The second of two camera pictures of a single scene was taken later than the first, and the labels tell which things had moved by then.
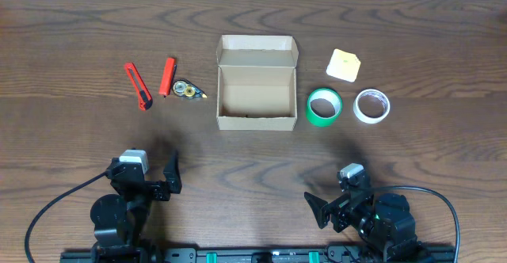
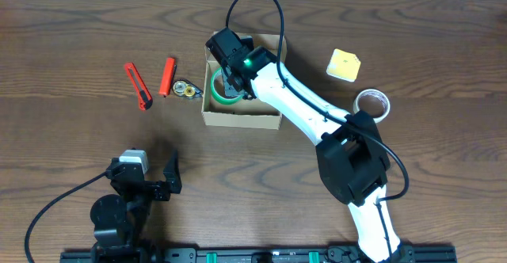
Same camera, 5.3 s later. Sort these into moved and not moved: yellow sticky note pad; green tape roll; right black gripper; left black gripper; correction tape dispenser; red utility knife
Moved: green tape roll; right black gripper
Not moved: red utility knife; left black gripper; yellow sticky note pad; correction tape dispenser
